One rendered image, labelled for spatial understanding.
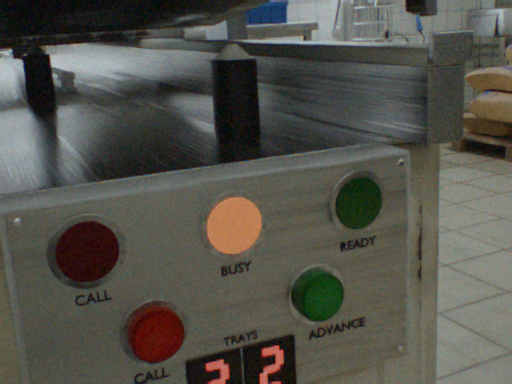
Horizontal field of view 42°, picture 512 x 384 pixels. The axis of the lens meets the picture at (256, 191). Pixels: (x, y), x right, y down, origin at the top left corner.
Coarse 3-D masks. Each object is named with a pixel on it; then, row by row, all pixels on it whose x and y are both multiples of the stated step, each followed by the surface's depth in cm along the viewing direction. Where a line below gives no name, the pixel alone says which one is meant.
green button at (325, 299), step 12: (312, 276) 39; (324, 276) 39; (300, 288) 39; (312, 288) 39; (324, 288) 39; (336, 288) 40; (300, 300) 39; (312, 300) 39; (324, 300) 39; (336, 300) 40; (300, 312) 39; (312, 312) 39; (324, 312) 40; (336, 312) 40
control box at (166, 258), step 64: (64, 192) 35; (128, 192) 34; (192, 192) 36; (256, 192) 37; (320, 192) 39; (384, 192) 40; (128, 256) 35; (192, 256) 36; (256, 256) 38; (320, 256) 40; (384, 256) 42; (64, 320) 34; (128, 320) 36; (192, 320) 37; (256, 320) 39; (384, 320) 43
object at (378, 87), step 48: (48, 48) 213; (96, 48) 137; (144, 48) 101; (192, 48) 80; (288, 48) 57; (336, 48) 49; (384, 48) 44; (432, 48) 39; (288, 96) 58; (336, 96) 51; (384, 96) 45; (432, 96) 41; (432, 144) 41
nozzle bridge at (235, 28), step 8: (240, 16) 121; (216, 24) 125; (224, 24) 121; (232, 24) 121; (240, 24) 121; (208, 32) 130; (216, 32) 126; (224, 32) 122; (232, 32) 121; (240, 32) 121
